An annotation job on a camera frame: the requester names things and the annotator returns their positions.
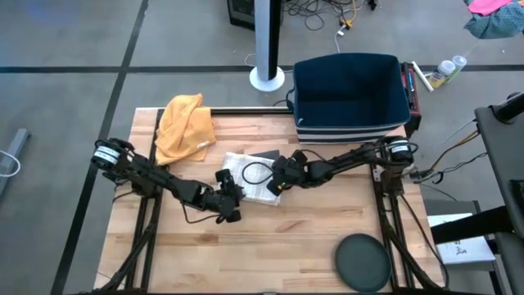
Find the white towel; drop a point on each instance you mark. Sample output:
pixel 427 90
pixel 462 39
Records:
pixel 254 192

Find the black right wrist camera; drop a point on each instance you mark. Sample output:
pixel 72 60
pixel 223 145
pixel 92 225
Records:
pixel 276 188

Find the black cylindrical post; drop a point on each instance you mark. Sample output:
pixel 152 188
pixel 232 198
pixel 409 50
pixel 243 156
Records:
pixel 507 110

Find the teal patterned cloth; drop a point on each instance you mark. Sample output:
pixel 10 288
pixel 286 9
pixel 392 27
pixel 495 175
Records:
pixel 499 26

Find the silver black tower fan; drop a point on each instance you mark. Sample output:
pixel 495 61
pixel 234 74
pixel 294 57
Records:
pixel 266 41

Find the pink cloth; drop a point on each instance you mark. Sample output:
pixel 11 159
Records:
pixel 487 6

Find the grey metal beam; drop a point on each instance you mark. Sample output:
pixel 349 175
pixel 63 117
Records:
pixel 18 147

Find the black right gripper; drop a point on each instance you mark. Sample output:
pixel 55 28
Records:
pixel 292 170

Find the grey kitchen towel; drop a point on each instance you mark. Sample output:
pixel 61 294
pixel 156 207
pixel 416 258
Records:
pixel 268 155

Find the dark green round plate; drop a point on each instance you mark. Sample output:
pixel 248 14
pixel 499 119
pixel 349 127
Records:
pixel 362 262

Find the white paper box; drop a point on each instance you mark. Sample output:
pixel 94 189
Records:
pixel 466 254

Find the red black tool case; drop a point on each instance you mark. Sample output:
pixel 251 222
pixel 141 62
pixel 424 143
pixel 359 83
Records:
pixel 413 98

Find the black diagonal bar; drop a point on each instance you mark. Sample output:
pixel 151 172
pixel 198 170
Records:
pixel 471 225

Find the black aluminium crossbar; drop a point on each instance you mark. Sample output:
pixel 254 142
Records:
pixel 245 110

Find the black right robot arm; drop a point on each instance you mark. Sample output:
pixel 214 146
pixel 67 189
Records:
pixel 348 162

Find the green bottle white cap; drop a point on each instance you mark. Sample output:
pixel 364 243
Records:
pixel 458 63

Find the white tube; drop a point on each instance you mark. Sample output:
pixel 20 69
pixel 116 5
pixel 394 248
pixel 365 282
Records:
pixel 421 77

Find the orange towel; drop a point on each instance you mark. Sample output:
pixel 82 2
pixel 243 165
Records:
pixel 184 127

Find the navy white striped fabric bin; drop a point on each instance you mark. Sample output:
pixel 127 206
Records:
pixel 348 90

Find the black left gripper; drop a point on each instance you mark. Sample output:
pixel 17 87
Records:
pixel 229 196

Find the yellow label bottle white cap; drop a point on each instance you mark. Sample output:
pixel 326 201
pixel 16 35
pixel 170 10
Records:
pixel 442 73

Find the grey desk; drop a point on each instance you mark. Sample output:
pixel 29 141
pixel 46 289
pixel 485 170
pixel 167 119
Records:
pixel 501 164

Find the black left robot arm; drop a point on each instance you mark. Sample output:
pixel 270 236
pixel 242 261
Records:
pixel 163 182

